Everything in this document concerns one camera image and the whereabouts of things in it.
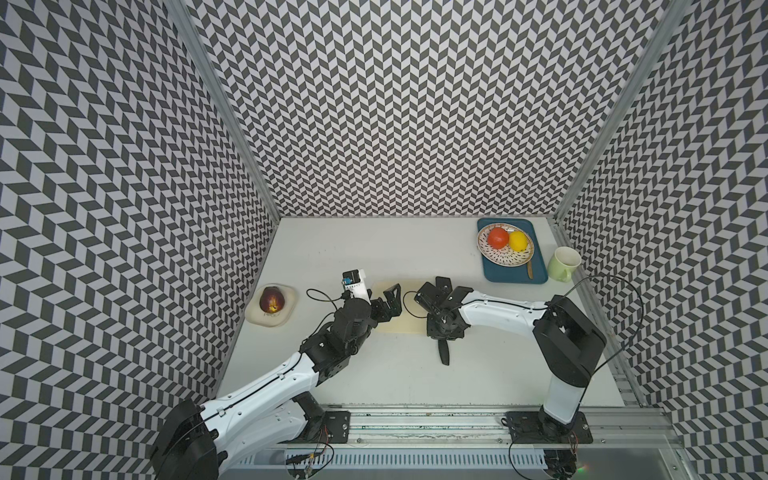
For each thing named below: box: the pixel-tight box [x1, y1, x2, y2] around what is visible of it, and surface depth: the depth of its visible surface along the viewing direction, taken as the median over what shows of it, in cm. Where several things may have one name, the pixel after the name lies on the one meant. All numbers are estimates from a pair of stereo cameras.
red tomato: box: [487, 227, 509, 249], surface depth 109 cm
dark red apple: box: [259, 286, 285, 313], surface depth 92 cm
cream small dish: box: [245, 283, 297, 327], surface depth 93 cm
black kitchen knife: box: [438, 339, 450, 366], surface depth 86 cm
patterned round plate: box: [477, 222, 535, 267], surface depth 108 cm
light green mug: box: [548, 246, 581, 283], surface depth 96 cm
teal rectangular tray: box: [477, 218, 549, 284], surface depth 105 cm
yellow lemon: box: [508, 230, 529, 252], surface depth 107 cm
